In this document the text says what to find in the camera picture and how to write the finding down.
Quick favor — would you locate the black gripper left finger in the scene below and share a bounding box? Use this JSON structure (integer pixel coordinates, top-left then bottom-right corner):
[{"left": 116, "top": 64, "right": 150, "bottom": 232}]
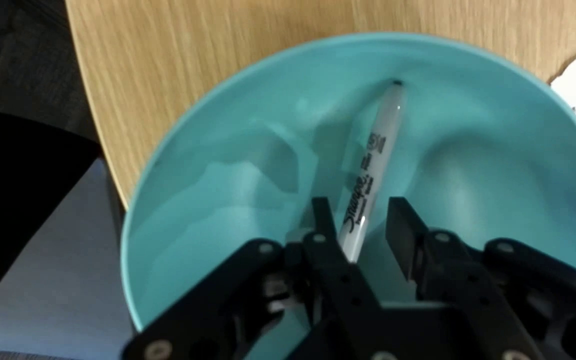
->
[{"left": 307, "top": 198, "right": 340, "bottom": 268}]

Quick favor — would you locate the teal plastic bowl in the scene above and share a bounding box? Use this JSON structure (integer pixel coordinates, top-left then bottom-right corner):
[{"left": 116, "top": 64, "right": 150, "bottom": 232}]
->
[{"left": 120, "top": 32, "right": 576, "bottom": 360}]

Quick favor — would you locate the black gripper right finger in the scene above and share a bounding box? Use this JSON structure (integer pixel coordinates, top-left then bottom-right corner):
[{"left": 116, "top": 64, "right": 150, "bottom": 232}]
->
[{"left": 386, "top": 198, "right": 427, "bottom": 282}]

